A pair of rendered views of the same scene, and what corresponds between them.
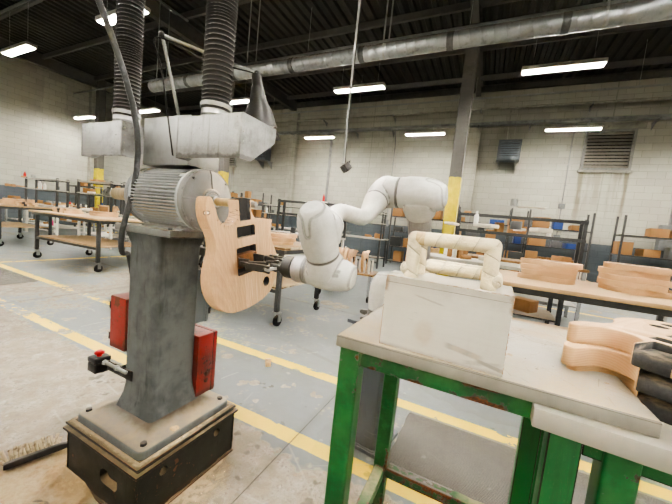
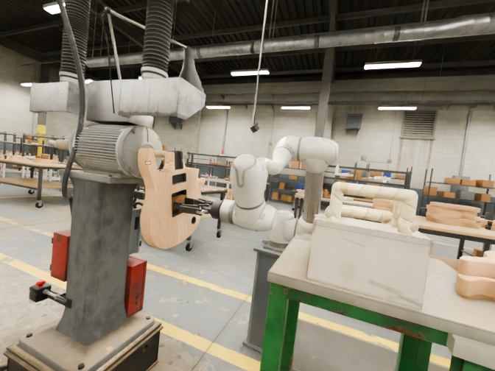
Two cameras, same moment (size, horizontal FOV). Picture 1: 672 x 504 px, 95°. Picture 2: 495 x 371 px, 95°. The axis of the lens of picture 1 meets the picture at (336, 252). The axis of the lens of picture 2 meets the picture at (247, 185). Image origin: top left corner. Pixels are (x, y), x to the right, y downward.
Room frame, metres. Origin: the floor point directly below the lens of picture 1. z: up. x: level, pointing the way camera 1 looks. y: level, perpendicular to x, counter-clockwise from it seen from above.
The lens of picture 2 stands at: (0.13, 0.12, 1.21)
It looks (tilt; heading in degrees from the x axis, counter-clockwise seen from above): 3 degrees down; 355
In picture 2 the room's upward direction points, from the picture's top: 7 degrees clockwise
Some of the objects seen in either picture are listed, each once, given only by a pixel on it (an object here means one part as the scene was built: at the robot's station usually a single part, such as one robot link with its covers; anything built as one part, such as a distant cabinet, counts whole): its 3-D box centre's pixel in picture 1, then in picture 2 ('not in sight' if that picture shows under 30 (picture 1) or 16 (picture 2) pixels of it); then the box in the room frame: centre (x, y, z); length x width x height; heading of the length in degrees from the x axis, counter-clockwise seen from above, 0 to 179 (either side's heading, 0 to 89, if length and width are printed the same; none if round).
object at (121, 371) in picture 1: (110, 369); (51, 297); (1.33, 0.96, 0.46); 0.25 x 0.07 x 0.08; 65
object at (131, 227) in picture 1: (167, 229); (106, 176); (1.36, 0.76, 1.11); 0.36 x 0.24 x 0.04; 65
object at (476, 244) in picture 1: (452, 241); (372, 191); (0.70, -0.26, 1.20); 0.20 x 0.03 x 0.03; 63
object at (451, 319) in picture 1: (445, 315); (361, 253); (0.74, -0.28, 1.02); 0.27 x 0.15 x 0.17; 64
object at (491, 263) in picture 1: (490, 268); (406, 214); (0.66, -0.33, 1.15); 0.03 x 0.03 x 0.09
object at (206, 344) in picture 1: (190, 350); (123, 277); (1.51, 0.69, 0.49); 0.25 x 0.12 x 0.37; 65
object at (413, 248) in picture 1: (412, 257); (336, 204); (0.73, -0.18, 1.15); 0.03 x 0.03 x 0.09
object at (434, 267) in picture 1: (456, 270); (362, 214); (0.84, -0.33, 1.12); 0.20 x 0.03 x 0.03; 63
